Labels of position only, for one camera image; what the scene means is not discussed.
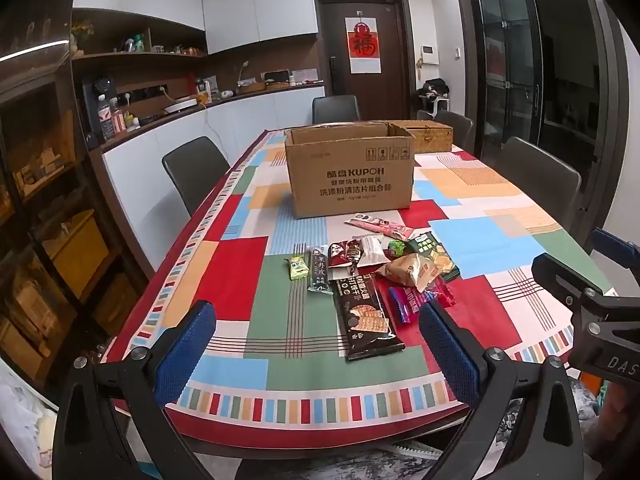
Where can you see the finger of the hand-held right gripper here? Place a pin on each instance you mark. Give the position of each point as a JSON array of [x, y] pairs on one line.
[[615, 247], [562, 275]]

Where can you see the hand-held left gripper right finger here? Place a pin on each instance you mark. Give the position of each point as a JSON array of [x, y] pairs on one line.
[[447, 355]]

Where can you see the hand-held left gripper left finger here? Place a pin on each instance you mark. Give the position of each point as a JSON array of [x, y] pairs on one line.
[[192, 350]]

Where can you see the tan bread packet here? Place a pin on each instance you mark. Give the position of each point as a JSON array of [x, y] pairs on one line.
[[407, 270]]

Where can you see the green lollipop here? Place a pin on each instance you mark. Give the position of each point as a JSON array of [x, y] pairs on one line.
[[397, 247]]

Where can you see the small green snack packet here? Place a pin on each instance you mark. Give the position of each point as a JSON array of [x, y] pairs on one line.
[[296, 268]]

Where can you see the red heart snack packet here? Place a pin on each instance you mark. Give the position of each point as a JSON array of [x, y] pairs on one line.
[[339, 255]]

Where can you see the brown cardboard box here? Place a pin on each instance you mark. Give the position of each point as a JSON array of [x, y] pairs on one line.
[[350, 175]]

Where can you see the person's right forearm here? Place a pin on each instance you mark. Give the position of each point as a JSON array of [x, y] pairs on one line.
[[620, 415]]

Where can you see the red candy wrapper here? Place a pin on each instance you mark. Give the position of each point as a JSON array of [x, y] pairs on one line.
[[442, 294]]

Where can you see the purple snack packet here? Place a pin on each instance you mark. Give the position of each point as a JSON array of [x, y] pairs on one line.
[[405, 305]]

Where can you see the black cracker packet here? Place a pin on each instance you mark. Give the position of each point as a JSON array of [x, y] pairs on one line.
[[365, 320]]

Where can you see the dark green cracker packet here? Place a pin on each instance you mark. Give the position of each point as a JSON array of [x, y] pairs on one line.
[[440, 257]]

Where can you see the grey patterned rug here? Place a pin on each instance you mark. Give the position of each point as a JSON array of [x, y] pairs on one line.
[[510, 435]]

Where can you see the grey dining chair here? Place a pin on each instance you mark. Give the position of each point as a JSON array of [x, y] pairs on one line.
[[195, 172], [452, 127], [336, 108], [540, 175]]

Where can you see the white snack packet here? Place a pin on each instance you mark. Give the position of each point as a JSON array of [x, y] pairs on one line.
[[372, 249]]

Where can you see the dark brown snack packet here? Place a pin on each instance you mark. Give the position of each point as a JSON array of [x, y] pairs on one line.
[[355, 251]]

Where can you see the pink long snack packet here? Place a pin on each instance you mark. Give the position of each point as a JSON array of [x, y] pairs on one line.
[[380, 225]]

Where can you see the black long snack packet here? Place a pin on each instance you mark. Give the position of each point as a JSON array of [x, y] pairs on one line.
[[318, 270]]

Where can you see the woven lidded basket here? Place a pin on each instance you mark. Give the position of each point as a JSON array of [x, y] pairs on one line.
[[430, 137]]

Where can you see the glass sliding door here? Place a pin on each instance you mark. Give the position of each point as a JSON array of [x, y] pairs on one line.
[[510, 75]]

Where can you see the glass display cabinet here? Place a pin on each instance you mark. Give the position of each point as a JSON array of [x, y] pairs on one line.
[[40, 210]]

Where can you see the white stool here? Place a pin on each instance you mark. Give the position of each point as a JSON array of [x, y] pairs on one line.
[[439, 106]]

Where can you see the black bag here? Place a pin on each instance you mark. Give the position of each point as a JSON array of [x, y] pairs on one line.
[[435, 89]]

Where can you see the white base cabinets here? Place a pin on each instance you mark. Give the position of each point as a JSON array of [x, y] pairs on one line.
[[240, 120]]

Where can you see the clear water bottle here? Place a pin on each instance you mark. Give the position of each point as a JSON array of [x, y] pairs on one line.
[[106, 120]]

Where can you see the white intercom panel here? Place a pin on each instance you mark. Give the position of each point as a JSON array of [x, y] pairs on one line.
[[428, 55]]

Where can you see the wicker tray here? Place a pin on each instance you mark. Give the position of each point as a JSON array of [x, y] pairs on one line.
[[250, 86]]

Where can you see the dark brown door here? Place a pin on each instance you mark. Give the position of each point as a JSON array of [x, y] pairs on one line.
[[395, 60]]

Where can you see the black coffee machine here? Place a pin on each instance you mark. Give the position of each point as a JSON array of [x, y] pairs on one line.
[[95, 92]]

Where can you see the black and white box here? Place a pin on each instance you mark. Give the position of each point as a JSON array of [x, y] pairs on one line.
[[276, 79]]

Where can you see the green spray bottle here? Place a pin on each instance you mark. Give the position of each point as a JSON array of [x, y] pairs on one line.
[[138, 42]]

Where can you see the grey door frame post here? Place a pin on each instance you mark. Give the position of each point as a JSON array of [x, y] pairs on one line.
[[607, 110]]

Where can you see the red wall calendar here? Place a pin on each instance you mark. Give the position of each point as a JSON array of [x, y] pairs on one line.
[[363, 45]]

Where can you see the white wall cabinets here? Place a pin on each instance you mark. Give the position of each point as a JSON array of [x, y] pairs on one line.
[[255, 10]]

